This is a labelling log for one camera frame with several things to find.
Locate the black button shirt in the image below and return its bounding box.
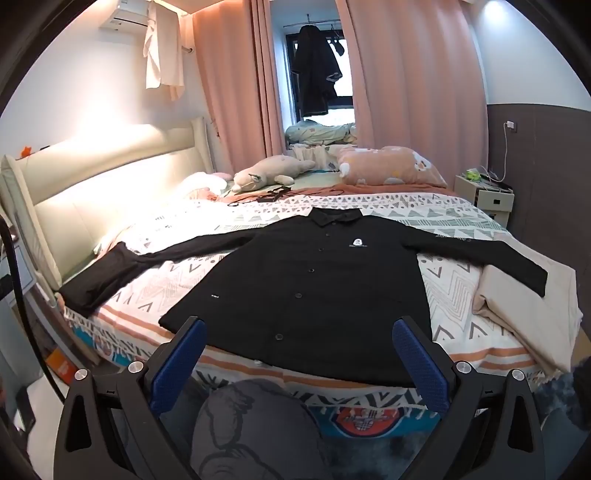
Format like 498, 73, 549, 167
60, 208, 547, 387

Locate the patterned bedspread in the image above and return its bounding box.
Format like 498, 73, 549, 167
59, 189, 548, 439

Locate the folded beige sheet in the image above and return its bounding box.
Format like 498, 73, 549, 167
473, 233, 583, 376

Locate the white nightstand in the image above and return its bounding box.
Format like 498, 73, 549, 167
454, 175, 515, 228

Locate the white pillow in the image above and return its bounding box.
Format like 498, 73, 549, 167
176, 172, 228, 197

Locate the cream upholstered headboard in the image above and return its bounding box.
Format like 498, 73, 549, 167
1, 117, 213, 293

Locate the beige plush toy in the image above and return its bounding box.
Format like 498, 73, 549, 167
231, 155, 315, 193

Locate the peach patterned pillow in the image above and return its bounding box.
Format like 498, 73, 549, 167
339, 146, 448, 188

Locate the crumpled floral blanket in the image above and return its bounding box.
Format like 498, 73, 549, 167
284, 119, 358, 146

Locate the right pink curtain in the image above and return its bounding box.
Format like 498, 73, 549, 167
337, 0, 488, 183

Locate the pink curtain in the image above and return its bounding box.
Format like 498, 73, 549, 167
192, 1, 284, 173
337, 0, 488, 183

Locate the hanging white shirt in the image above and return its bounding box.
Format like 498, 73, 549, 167
143, 1, 184, 101

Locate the hanging black jacket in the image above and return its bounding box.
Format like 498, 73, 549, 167
291, 25, 342, 117

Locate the left pink curtain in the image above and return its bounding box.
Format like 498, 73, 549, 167
192, 1, 284, 173

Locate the white air conditioner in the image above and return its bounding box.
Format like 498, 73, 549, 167
101, 0, 148, 35

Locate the black cable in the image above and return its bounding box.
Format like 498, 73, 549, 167
0, 216, 68, 405

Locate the white charging cable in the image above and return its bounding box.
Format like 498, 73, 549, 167
479, 120, 518, 186

